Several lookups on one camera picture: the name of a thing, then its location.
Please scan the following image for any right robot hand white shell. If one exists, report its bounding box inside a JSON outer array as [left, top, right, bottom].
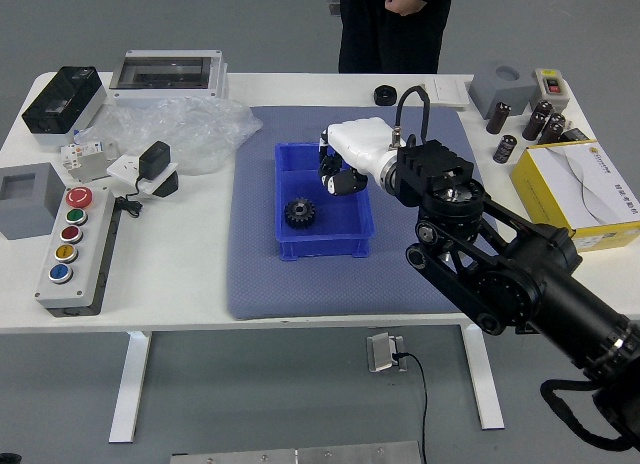
[[317, 116, 401, 197]]

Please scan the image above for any big black gear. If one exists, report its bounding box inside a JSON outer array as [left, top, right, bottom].
[[283, 196, 318, 232]]

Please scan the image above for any blue plastic box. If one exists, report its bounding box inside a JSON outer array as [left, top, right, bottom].
[[273, 139, 377, 263]]

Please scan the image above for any yellow white cardboard box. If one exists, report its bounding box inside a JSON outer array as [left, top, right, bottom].
[[509, 139, 640, 253]]

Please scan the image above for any grey five-button control box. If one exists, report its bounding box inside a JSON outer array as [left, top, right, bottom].
[[33, 185, 118, 318]]

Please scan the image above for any grey distribution box clear window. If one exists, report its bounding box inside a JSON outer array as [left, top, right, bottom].
[[108, 48, 230, 109]]

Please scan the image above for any person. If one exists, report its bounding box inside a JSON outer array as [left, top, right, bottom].
[[338, 0, 464, 76]]

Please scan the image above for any grey block with round hole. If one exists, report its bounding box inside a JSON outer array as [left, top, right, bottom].
[[468, 60, 539, 121]]

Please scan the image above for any white table leg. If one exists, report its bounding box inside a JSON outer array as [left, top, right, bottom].
[[108, 330, 153, 444], [459, 324, 505, 431]]

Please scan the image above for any blue-grey mat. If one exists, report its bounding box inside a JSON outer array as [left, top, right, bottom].
[[224, 105, 514, 322]]

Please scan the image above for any clear plastic bag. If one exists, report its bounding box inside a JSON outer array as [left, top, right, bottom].
[[74, 94, 264, 178]]

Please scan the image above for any black power adapter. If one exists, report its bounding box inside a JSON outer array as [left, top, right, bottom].
[[137, 140, 173, 182]]

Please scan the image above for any white socket plate black base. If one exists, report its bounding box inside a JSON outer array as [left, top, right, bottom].
[[105, 153, 180, 201]]

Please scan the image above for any grey block with square hole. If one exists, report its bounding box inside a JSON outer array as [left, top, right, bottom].
[[0, 162, 68, 242]]

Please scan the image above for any white circuit breaker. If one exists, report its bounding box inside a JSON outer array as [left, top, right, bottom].
[[59, 138, 115, 183]]

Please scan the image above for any white wall switch plate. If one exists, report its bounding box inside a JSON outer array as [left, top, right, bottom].
[[429, 77, 470, 109]]

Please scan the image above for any grey switch box red button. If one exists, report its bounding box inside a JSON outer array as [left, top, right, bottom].
[[529, 67, 572, 113]]

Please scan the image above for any black adapter cord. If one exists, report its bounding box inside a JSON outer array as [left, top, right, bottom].
[[113, 176, 144, 219]]

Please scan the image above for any black floor cable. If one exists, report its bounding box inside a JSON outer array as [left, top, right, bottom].
[[393, 352, 430, 463]]

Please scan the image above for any black lidded enclosure white base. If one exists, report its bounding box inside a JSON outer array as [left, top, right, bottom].
[[21, 65, 108, 148]]

